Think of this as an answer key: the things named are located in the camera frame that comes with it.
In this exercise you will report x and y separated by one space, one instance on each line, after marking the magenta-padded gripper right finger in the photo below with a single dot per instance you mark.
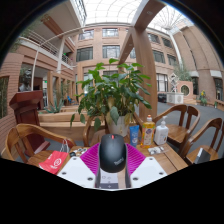
146 171

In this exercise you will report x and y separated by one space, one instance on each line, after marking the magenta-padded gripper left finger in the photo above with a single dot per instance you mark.
78 171

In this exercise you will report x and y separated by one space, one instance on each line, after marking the black computer mouse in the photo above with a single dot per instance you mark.
112 153

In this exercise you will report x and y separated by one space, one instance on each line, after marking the small black round object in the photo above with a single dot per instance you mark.
72 154

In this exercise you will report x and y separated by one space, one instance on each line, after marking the crumpled clear plastic wrapper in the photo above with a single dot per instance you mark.
156 150

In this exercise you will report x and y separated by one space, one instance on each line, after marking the red paper bag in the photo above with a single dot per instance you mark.
53 161

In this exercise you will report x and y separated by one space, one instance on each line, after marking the yellow bottle with orange cap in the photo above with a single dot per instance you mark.
147 133

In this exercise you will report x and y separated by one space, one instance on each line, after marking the blue tube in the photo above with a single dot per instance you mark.
134 135

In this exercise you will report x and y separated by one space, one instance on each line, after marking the wooden armchair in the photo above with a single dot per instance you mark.
206 125
176 131
87 133
20 131

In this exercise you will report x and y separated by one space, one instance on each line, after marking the white pump bottle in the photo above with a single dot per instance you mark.
161 135

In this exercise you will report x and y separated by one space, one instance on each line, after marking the black notebook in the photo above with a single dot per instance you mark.
202 156

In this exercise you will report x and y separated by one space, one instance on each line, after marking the agave plant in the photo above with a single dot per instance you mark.
55 107

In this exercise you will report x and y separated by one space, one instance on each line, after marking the green plant in white pot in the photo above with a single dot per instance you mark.
113 90

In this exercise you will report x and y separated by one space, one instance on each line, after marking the white sculpture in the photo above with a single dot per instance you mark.
174 83

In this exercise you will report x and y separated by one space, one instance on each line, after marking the dark bust statue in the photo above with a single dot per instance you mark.
25 81

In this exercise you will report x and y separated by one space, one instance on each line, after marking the dark red wooden pedestal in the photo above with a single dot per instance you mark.
26 113

